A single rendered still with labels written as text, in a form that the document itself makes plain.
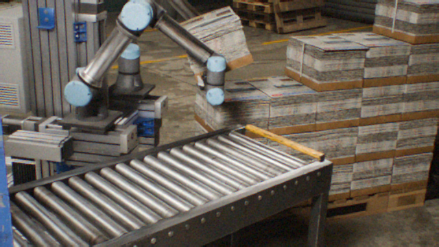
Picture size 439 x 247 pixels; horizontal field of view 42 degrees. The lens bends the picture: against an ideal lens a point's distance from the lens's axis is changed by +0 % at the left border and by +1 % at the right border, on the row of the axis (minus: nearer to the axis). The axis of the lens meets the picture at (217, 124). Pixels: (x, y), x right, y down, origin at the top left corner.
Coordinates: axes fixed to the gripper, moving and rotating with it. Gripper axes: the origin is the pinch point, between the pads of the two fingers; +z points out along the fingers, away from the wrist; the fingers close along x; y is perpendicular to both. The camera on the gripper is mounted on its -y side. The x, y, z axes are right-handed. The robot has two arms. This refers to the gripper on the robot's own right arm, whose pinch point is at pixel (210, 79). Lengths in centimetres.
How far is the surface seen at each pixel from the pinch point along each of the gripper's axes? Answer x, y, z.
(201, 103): 10.5, -22.8, 39.6
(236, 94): -9.4, -19.6, 25.4
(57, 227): 57, 3, -104
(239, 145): -2.6, -20.5, -38.0
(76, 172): 57, 3, -65
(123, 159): 42, -3, -53
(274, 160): -14, -25, -54
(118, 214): 41, -4, -96
